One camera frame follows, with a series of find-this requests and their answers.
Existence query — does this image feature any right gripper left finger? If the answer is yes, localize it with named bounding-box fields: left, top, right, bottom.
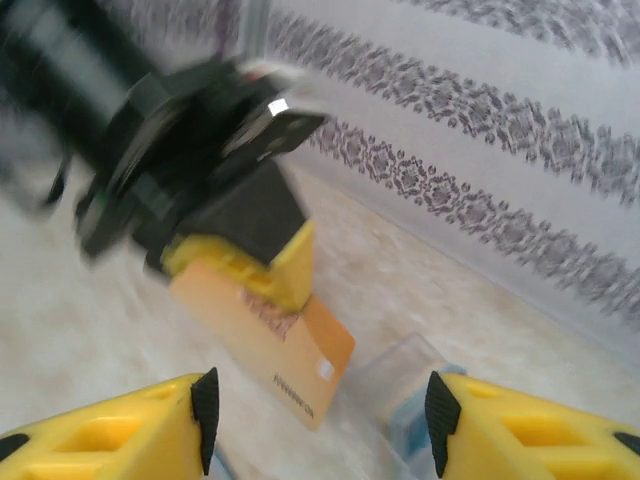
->
left=0, top=367, right=221, bottom=480

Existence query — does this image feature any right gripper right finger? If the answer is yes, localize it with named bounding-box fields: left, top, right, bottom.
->
left=424, top=369, right=640, bottom=480

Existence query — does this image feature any clear plastic card box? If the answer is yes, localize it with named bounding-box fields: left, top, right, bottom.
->
left=344, top=332, right=471, bottom=480

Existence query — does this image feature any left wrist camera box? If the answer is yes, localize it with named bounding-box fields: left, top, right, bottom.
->
left=239, top=57, right=331, bottom=154

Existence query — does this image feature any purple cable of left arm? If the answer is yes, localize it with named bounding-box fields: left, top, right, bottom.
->
left=213, top=0, right=239, bottom=57

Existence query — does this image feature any aluminium frame post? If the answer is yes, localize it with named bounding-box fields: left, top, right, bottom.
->
left=239, top=0, right=274, bottom=57

